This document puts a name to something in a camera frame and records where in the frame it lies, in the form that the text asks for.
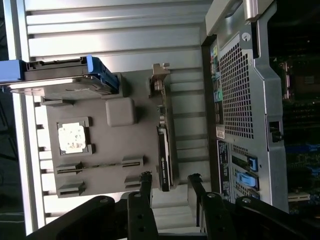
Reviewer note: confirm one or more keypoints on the blue expansion slot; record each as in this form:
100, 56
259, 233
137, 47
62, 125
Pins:
305, 148

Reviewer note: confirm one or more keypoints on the hard disk in blue carrier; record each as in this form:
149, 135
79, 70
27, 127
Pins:
57, 80

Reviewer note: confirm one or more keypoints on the blue slot clip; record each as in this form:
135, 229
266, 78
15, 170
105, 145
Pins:
252, 163
247, 180

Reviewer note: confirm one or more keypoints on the green motherboard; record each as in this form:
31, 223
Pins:
300, 120

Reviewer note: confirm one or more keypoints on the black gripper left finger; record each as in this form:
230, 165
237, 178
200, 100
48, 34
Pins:
140, 215

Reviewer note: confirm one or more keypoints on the CPU socket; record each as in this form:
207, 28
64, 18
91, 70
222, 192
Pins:
305, 80

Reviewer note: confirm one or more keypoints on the silver CPU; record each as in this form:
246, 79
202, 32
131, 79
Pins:
71, 138

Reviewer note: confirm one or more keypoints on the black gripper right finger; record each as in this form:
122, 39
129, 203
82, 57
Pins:
215, 217

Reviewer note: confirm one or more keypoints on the grey parts rack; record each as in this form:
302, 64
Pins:
110, 150

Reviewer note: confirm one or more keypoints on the white expansion slot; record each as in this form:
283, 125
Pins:
298, 197

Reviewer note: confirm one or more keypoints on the open black PC case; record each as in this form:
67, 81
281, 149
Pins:
260, 100

